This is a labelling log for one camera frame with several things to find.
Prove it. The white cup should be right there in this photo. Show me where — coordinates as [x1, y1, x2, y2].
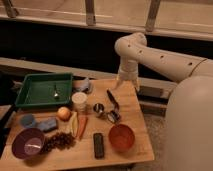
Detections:
[72, 92, 87, 112]

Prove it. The bunch of dark grapes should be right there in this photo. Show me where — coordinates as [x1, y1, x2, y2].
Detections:
[41, 132, 75, 154]

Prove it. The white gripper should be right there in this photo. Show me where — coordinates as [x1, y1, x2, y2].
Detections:
[115, 66, 140, 91]

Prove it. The blue sponge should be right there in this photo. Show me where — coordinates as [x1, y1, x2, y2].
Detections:
[37, 118, 58, 132]

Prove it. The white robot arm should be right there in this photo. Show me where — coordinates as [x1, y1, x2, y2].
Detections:
[114, 32, 213, 171]

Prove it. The black remote control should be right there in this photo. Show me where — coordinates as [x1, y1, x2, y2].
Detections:
[93, 133, 104, 159]

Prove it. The carrot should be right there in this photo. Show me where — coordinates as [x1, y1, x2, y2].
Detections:
[77, 115, 88, 140]

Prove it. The small blue cup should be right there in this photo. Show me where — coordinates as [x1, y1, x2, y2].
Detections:
[20, 114, 37, 128]

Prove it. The small metal cup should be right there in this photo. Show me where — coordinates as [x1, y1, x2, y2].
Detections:
[93, 103, 105, 117]

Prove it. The purple bowl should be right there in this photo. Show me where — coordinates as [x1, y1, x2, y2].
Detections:
[12, 128, 45, 159]

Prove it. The blue grey cloth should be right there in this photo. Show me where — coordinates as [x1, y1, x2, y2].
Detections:
[74, 78, 92, 94]

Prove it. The green plastic tray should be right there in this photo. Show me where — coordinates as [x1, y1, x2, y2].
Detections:
[15, 73, 73, 109]

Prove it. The apple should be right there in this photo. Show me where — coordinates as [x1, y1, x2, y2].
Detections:
[57, 107, 71, 121]

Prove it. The banana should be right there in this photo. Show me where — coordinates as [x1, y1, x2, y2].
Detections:
[67, 112, 78, 137]

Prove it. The orange bowl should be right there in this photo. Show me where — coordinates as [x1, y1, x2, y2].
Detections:
[108, 124, 135, 152]

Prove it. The metal spoon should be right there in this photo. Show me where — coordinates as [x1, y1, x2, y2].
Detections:
[54, 84, 59, 99]

